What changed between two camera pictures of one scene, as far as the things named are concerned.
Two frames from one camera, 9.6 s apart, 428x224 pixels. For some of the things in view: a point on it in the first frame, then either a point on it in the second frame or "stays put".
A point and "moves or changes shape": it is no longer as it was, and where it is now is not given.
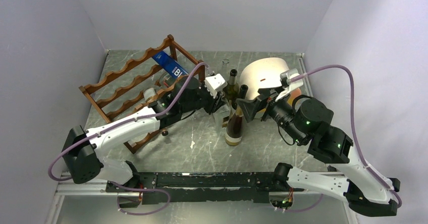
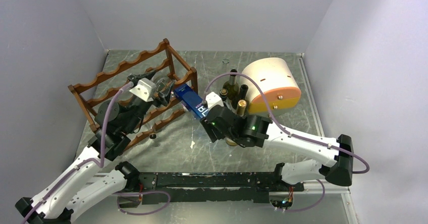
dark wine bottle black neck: (243, 90) stays put
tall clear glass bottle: (225, 71) stays put
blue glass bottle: (169, 64) moves or changes shape
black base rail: (204, 187) stays put
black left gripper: (214, 103) → (148, 75)
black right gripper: (251, 106) → (210, 130)
